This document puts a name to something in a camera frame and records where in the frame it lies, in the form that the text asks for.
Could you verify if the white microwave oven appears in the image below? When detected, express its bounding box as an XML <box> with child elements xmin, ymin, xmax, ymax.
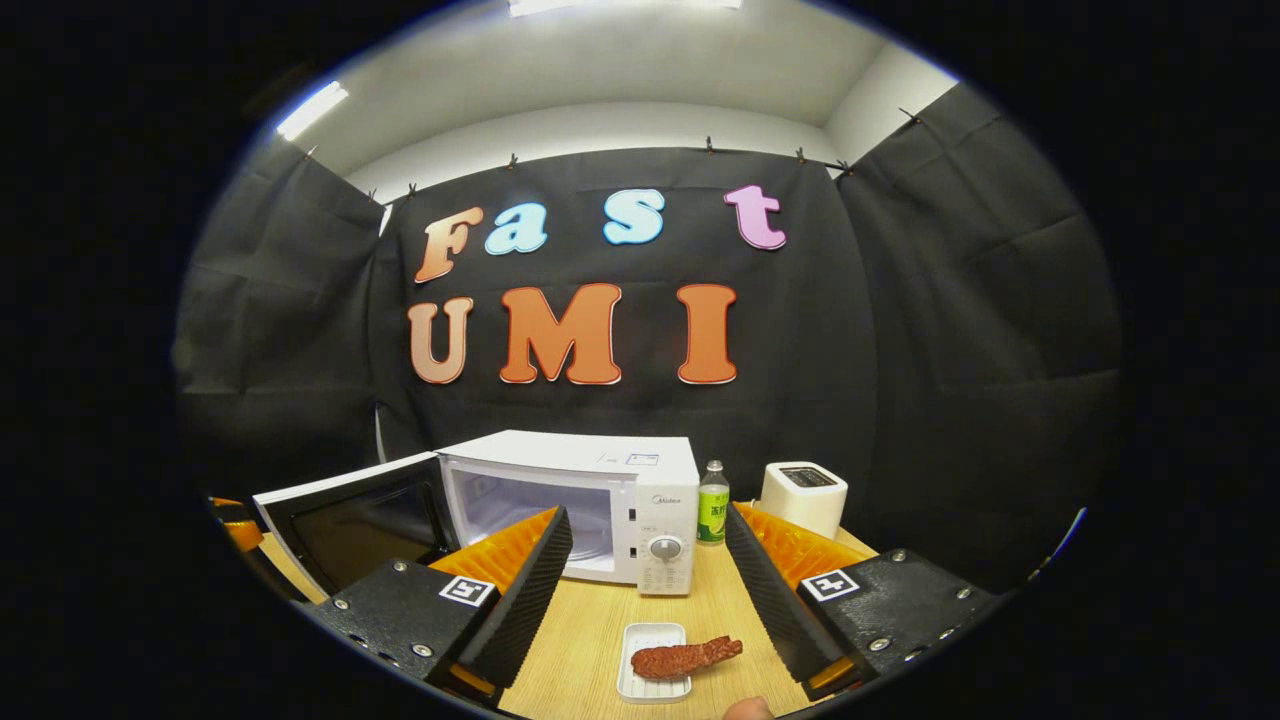
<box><xmin>252</xmin><ymin>430</ymin><xmax>701</xmax><ymax>601</ymax></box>

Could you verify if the green label drink bottle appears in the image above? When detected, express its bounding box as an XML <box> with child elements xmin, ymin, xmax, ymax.
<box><xmin>697</xmin><ymin>460</ymin><xmax>731</xmax><ymax>547</ymax></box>

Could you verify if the ceiling light panel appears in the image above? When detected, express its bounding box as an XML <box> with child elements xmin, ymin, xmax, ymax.
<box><xmin>508</xmin><ymin>0</ymin><xmax>743</xmax><ymax>19</ymax></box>

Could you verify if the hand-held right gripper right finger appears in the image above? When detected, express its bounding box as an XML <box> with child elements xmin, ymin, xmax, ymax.
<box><xmin>722</xmin><ymin>500</ymin><xmax>1003</xmax><ymax>703</ymax></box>

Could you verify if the black backdrop cloth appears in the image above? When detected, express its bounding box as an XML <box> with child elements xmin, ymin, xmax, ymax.
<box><xmin>172</xmin><ymin>83</ymin><xmax>1126</xmax><ymax>591</ymax></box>

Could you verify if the small white tray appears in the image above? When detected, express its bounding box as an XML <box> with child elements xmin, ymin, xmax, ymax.
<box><xmin>616</xmin><ymin>622</ymin><xmax>693</xmax><ymax>704</ymax></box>

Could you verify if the long ceiling light strip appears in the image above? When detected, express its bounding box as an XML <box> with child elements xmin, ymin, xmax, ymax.
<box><xmin>275</xmin><ymin>80</ymin><xmax>351</xmax><ymax>141</ymax></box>

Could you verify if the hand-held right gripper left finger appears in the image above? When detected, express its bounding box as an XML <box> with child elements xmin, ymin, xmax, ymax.
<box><xmin>310</xmin><ymin>505</ymin><xmax>574</xmax><ymax>706</ymax></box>

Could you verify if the white toaster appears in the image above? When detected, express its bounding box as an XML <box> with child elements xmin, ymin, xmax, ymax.
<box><xmin>760</xmin><ymin>461</ymin><xmax>849</xmax><ymax>541</ymax></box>

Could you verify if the reddish brown meat piece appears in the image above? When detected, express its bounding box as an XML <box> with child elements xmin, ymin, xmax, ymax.
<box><xmin>630</xmin><ymin>636</ymin><xmax>744</xmax><ymax>681</ymax></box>

